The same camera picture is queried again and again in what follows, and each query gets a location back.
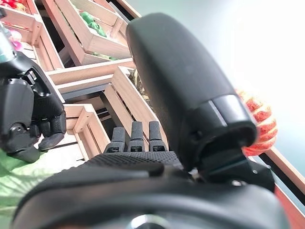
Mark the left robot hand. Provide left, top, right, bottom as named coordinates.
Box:
left=0, top=51, right=67, bottom=163

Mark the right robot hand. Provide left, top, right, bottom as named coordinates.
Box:
left=10, top=13, right=290, bottom=229

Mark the green white napa cabbage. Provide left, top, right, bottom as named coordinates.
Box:
left=0, top=146, right=60, bottom=215

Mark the green striped pumpkin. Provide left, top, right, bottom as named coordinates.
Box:
left=130, top=68, right=153, bottom=105

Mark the orange striped pumpkin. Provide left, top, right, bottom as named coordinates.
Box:
left=234, top=88, right=279, bottom=157

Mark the green bell pepper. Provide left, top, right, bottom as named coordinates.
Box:
left=80, top=11, right=96, bottom=23
left=89, top=21, right=107, bottom=38

